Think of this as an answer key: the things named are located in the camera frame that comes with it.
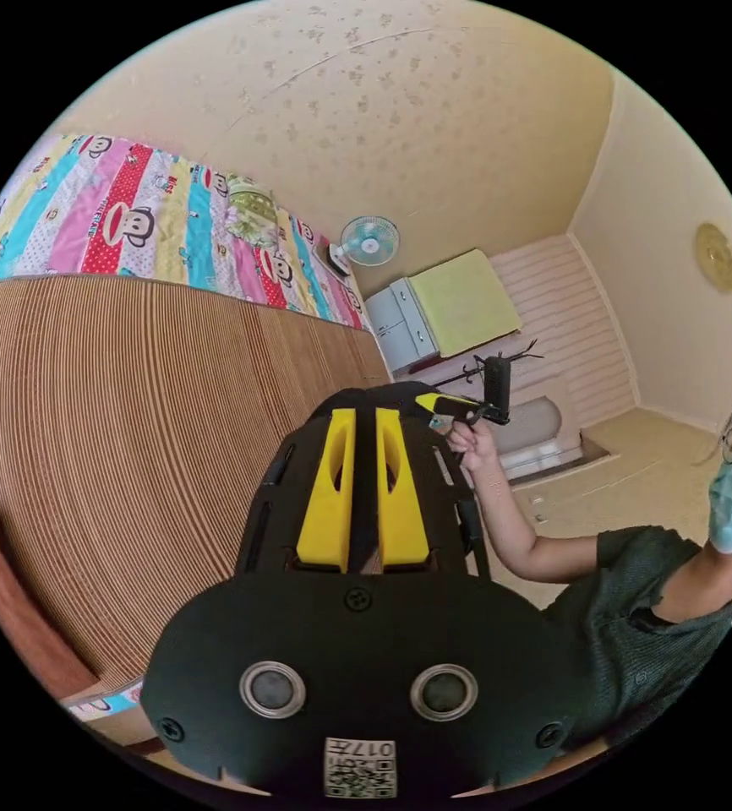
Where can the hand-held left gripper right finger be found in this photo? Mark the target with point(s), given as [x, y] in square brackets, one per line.
[404, 507]

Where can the person's right hand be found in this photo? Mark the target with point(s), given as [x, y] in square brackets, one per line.
[477, 446]

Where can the light grey cupboard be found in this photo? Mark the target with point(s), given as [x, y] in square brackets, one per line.
[398, 329]

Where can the person's body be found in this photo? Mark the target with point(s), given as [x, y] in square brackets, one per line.
[645, 608]

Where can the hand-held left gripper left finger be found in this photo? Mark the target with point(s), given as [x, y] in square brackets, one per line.
[328, 500]

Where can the person's right forearm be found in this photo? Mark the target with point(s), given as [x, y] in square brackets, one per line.
[518, 538]

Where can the white and teal fan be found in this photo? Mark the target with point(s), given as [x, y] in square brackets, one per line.
[369, 241]

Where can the yellow-green curtain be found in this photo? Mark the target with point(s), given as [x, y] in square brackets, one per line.
[461, 301]

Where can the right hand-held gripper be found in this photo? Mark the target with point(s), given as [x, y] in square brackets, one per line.
[481, 413]

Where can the round golden ceiling lamp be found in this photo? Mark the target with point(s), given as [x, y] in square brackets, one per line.
[717, 257]

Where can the black coat rack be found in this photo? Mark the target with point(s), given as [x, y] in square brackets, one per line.
[512, 358]

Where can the bed with mat and quilt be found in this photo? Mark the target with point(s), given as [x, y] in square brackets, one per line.
[150, 412]

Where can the green floral pillow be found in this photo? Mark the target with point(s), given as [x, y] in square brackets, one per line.
[252, 212]

